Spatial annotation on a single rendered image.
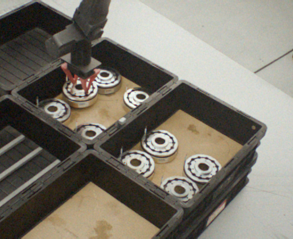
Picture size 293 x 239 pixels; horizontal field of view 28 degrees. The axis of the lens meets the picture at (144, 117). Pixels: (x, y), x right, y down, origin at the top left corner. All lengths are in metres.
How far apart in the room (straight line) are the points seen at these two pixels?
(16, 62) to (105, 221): 0.68
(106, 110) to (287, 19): 2.44
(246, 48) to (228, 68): 1.42
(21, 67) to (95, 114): 0.31
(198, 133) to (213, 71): 0.51
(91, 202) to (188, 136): 0.37
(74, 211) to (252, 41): 2.42
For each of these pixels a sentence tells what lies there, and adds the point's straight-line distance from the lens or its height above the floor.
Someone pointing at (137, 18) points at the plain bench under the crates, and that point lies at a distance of 2.41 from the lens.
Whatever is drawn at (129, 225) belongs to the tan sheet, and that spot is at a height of 0.83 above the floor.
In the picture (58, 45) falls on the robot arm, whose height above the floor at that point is 1.09.
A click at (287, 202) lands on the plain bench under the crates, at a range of 1.79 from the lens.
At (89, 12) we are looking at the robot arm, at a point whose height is 1.19.
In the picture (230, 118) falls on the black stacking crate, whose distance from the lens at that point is 1.69.
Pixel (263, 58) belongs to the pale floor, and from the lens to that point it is 3.58.
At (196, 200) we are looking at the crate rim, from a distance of 1.41.
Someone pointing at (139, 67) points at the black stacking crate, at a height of 0.90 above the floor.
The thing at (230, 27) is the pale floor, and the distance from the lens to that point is 3.79.
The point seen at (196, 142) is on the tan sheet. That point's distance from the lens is 1.69.
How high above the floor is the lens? 1.98
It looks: 42 degrees down
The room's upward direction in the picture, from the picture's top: 8 degrees clockwise
